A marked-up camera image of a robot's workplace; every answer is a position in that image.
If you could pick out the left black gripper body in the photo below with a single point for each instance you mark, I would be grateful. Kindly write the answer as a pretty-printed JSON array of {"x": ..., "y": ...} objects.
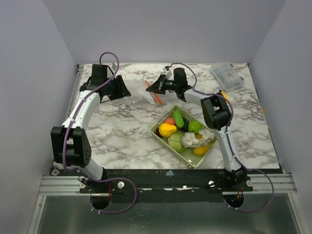
[{"x": 106, "y": 80}]

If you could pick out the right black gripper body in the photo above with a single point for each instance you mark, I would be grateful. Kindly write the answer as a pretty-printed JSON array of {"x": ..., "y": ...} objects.
[{"x": 162, "y": 83}]

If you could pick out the green toy cucumber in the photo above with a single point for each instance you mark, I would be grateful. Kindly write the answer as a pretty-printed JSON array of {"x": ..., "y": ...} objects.
[{"x": 178, "y": 118}]

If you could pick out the orange toy peach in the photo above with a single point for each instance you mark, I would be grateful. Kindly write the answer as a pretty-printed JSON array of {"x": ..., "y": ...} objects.
[{"x": 170, "y": 121}]

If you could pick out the yellow toy pear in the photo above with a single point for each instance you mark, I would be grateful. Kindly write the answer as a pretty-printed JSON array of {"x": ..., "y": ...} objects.
[{"x": 166, "y": 130}]

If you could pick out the pale green toy lettuce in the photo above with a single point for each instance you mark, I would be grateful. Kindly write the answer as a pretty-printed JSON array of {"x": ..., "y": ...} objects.
[{"x": 174, "y": 141}]

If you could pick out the yellow toy lemon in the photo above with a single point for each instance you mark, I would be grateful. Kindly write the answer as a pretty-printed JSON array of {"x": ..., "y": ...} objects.
[{"x": 200, "y": 151}]

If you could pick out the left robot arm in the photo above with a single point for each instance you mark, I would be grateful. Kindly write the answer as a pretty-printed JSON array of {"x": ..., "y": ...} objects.
[{"x": 70, "y": 143}]

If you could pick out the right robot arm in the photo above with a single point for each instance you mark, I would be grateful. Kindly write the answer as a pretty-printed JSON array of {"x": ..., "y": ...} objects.
[{"x": 218, "y": 114}]

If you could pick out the dark green toy avocado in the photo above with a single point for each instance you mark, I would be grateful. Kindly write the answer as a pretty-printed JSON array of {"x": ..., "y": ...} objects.
[{"x": 186, "y": 125}]

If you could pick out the bright green toy cabbage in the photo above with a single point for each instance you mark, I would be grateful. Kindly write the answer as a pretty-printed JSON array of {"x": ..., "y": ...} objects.
[{"x": 194, "y": 127}]

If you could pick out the white toy mushroom cluster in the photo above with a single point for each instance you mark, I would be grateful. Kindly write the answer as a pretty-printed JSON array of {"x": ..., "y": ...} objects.
[{"x": 189, "y": 140}]

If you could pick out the clear plastic parts box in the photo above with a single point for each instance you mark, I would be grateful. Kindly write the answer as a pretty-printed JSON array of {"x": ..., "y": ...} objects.
[{"x": 226, "y": 76}]

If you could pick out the pale green plastic basket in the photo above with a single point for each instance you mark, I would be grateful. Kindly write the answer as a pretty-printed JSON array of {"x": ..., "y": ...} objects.
[{"x": 187, "y": 157}]

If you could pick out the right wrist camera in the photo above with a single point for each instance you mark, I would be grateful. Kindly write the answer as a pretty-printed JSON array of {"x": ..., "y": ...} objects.
[{"x": 167, "y": 71}]

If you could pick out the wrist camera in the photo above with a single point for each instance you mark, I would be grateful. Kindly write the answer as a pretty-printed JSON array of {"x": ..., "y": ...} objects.
[
  {"x": 112, "y": 67},
  {"x": 167, "y": 71}
]

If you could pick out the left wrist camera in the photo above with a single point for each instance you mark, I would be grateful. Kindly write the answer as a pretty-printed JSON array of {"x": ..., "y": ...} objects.
[{"x": 112, "y": 67}]

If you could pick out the black front mounting rail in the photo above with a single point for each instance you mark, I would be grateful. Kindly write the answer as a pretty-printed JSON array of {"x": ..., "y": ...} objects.
[{"x": 153, "y": 186}]

